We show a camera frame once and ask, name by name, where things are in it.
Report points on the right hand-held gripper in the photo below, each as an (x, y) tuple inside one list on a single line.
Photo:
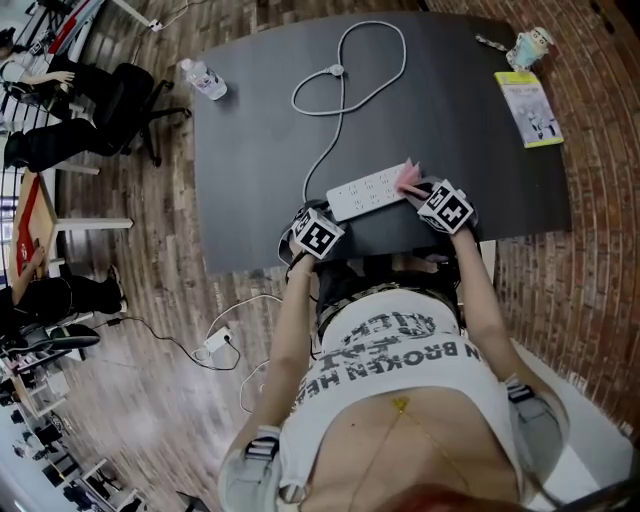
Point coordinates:
[(447, 207)]

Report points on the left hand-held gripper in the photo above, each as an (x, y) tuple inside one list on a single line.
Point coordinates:
[(316, 235)]

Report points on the white power strip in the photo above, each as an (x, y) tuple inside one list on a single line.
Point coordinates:
[(365, 193)]

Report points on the person's right forearm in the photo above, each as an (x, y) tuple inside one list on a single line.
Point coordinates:
[(477, 295)]

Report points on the person's left forearm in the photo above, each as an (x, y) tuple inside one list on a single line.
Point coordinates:
[(292, 320)]

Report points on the white floor power adapter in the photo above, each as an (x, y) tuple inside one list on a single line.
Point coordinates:
[(218, 340)]

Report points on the person's black trousers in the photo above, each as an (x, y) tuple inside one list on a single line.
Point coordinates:
[(337, 277)]

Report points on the person's camouflage belt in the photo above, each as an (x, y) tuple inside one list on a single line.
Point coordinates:
[(350, 301)]

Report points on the white table leg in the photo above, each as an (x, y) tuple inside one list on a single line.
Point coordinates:
[(489, 262)]

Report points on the yellow-green book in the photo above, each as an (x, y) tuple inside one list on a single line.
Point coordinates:
[(530, 107)]

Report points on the person's white printed shirt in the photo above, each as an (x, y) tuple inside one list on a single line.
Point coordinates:
[(400, 360)]

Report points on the printed paper cup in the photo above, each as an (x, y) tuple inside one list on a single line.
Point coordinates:
[(527, 47)]

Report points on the clear plastic water bottle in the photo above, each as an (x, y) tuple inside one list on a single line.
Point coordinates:
[(204, 80)]

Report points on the black office chair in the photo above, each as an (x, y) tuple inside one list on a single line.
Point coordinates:
[(150, 117), (60, 340)]

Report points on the small white floor socket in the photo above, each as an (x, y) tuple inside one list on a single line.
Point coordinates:
[(156, 25)]

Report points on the wooden table with white legs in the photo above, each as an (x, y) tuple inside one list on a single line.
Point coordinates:
[(35, 220)]

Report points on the white bench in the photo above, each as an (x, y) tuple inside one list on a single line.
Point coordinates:
[(592, 450)]

